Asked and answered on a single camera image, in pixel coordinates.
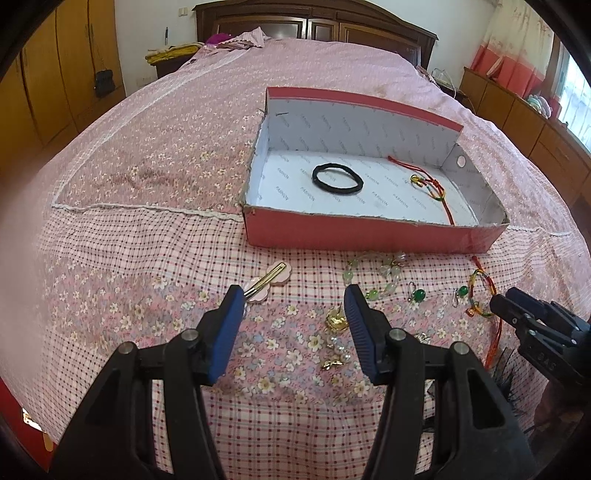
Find colourful braided cord bracelet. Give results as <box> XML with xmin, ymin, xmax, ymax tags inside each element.
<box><xmin>464</xmin><ymin>256</ymin><xmax>504</xmax><ymax>365</ymax></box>

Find black hair tie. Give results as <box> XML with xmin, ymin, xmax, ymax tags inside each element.
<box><xmin>311</xmin><ymin>162</ymin><xmax>364</xmax><ymax>192</ymax></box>

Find pink floral bedspread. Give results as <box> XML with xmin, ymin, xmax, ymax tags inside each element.
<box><xmin>0</xmin><ymin>37</ymin><xmax>591</xmax><ymax>480</ymax></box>

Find yellow folded cloth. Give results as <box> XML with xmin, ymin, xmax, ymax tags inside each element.
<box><xmin>145</xmin><ymin>43</ymin><xmax>204</xmax><ymax>64</ymax></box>

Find gold pearl earring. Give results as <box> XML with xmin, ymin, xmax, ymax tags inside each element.
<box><xmin>321</xmin><ymin>348</ymin><xmax>355</xmax><ymax>371</ymax></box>
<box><xmin>325</xmin><ymin>304</ymin><xmax>352</xmax><ymax>349</ymax></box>

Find pastel plush toy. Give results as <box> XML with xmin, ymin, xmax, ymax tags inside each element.
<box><xmin>526</xmin><ymin>93</ymin><xmax>552</xmax><ymax>116</ymax></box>

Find pink flower hair clip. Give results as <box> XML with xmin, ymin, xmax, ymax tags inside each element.
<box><xmin>242</xmin><ymin>261</ymin><xmax>284</xmax><ymax>304</ymax></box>

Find green bead bracelet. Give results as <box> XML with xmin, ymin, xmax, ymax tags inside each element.
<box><xmin>342</xmin><ymin>251</ymin><xmax>407</xmax><ymax>303</ymax></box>

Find white cables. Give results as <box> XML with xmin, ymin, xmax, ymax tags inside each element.
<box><xmin>431</xmin><ymin>68</ymin><xmax>467</xmax><ymax>100</ymax></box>

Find black hanging bag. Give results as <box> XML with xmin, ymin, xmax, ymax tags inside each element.
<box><xmin>93</xmin><ymin>69</ymin><xmax>115</xmax><ymax>97</ymax></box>

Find window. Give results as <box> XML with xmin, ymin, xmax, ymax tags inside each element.
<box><xmin>551</xmin><ymin>41</ymin><xmax>591</xmax><ymax>153</ymax></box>

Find red braided cord bracelet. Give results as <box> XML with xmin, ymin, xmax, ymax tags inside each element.
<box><xmin>387</xmin><ymin>156</ymin><xmax>455</xmax><ymax>226</ymax></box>

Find wooden sideboard cabinet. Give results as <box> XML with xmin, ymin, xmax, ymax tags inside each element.
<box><xmin>459</xmin><ymin>67</ymin><xmax>591</xmax><ymax>208</ymax></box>

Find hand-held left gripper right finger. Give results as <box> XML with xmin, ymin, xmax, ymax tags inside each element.
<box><xmin>344</xmin><ymin>284</ymin><xmax>539</xmax><ymax>480</ymax></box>

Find pink striped cloth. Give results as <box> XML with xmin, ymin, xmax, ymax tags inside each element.
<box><xmin>217</xmin><ymin>27</ymin><xmax>266</xmax><ymax>49</ymax></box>

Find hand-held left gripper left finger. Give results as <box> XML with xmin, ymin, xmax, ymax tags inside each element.
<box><xmin>48</xmin><ymin>285</ymin><xmax>245</xmax><ymax>480</ymax></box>

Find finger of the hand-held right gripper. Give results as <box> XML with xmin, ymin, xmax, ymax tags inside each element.
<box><xmin>505</xmin><ymin>287</ymin><xmax>591</xmax><ymax>352</ymax></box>
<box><xmin>490</xmin><ymin>295</ymin><xmax>585</xmax><ymax>384</ymax></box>

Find black feather hair accessory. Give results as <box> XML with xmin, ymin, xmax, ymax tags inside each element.
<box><xmin>489</xmin><ymin>348</ymin><xmax>541</xmax><ymax>435</ymax></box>

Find white and red curtain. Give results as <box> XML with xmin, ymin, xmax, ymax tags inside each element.
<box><xmin>471</xmin><ymin>0</ymin><xmax>555</xmax><ymax>97</ymax></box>

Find dark wooden nightstand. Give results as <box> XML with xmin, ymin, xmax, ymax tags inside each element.
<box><xmin>154</xmin><ymin>60</ymin><xmax>185</xmax><ymax>79</ymax></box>

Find dark wooden headboard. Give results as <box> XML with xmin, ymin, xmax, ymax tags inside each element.
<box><xmin>192</xmin><ymin>0</ymin><xmax>438</xmax><ymax>70</ymax></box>

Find red cardboard box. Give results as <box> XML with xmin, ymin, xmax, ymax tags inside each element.
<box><xmin>238</xmin><ymin>86</ymin><xmax>510</xmax><ymax>254</ymax></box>

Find yellow wooden wardrobe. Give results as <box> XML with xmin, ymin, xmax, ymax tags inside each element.
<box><xmin>0</xmin><ymin>0</ymin><xmax>125</xmax><ymax>148</ymax></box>

